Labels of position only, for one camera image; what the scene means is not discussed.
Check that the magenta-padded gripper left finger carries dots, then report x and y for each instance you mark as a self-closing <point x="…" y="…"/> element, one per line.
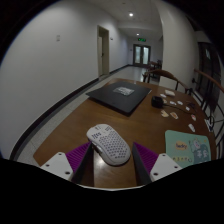
<point x="56" y="163"/>

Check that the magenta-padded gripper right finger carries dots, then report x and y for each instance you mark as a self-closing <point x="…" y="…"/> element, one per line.
<point x="163" y="165"/>

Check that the white perforated computer mouse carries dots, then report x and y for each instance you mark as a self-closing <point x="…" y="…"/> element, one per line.
<point x="110" y="145"/>

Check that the green cartoon-print mouse pad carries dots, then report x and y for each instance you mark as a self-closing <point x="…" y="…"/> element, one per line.
<point x="186" y="146"/>

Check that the small white cutout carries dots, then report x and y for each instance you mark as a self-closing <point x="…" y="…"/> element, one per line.
<point x="191" y="127"/>

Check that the small beige cutout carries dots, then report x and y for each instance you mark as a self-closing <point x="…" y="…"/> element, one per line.
<point x="164" y="113"/>
<point x="173" y="115"/>

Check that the red and white cutout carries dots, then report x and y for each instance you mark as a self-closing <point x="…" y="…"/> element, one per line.
<point x="193" y="117"/>

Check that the white notepad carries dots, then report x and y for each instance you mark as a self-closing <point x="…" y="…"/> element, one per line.
<point x="208" y="125"/>

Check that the small white card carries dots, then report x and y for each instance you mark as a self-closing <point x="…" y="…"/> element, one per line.
<point x="172" y="103"/>
<point x="180" y="102"/>
<point x="187" y="108"/>
<point x="162" y="95"/>

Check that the small black box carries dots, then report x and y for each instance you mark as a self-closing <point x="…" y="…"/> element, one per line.
<point x="157" y="102"/>

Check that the small white flat box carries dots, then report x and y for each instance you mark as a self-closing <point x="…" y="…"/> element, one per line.
<point x="169" y="92"/>

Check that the black closed laptop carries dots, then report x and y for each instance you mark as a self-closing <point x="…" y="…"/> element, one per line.
<point x="116" y="96"/>

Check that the wooden curved-back chair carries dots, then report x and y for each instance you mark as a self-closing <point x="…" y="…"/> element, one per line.
<point x="166" y="74"/>

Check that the wood-topped black metal railing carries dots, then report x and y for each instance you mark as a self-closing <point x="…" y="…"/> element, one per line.
<point x="208" y="77"/>

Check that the dark wooden chair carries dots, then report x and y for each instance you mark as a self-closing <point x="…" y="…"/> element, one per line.
<point x="154" y="66"/>

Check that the dark framed window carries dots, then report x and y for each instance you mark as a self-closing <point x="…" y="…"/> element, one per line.
<point x="207" y="66"/>

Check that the glass double door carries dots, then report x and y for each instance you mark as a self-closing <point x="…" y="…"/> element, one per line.
<point x="141" y="55"/>

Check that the wooden side door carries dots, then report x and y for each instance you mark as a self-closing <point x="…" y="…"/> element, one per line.
<point x="104" y="51"/>

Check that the green exit sign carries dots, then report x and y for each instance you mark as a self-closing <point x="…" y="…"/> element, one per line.
<point x="142" y="39"/>

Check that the round ceiling light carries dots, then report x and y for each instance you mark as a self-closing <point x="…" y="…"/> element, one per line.
<point x="131" y="14"/>
<point x="137" y="34"/>

